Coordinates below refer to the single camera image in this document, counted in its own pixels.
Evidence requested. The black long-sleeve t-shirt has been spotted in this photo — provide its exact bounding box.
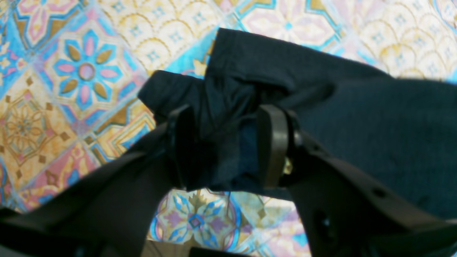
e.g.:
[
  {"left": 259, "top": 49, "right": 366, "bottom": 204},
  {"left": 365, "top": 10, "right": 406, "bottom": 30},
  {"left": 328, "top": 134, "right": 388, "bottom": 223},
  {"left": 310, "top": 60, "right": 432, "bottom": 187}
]
[{"left": 138, "top": 28, "right": 457, "bottom": 218}]

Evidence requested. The patterned tile tablecloth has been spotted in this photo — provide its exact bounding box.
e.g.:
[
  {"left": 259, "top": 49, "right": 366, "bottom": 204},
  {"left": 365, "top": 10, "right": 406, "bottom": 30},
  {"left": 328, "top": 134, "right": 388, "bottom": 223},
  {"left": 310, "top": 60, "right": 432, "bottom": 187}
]
[{"left": 0, "top": 0, "right": 457, "bottom": 257}]

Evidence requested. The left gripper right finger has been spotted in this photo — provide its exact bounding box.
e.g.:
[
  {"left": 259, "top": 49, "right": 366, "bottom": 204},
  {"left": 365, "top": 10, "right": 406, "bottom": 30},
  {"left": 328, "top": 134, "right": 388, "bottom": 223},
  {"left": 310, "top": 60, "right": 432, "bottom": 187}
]
[{"left": 257, "top": 105, "right": 457, "bottom": 257}]

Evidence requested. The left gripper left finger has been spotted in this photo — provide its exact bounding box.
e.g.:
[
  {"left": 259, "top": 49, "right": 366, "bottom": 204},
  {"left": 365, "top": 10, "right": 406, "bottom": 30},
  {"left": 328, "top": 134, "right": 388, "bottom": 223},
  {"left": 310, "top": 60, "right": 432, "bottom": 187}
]
[{"left": 1, "top": 106, "right": 195, "bottom": 257}]

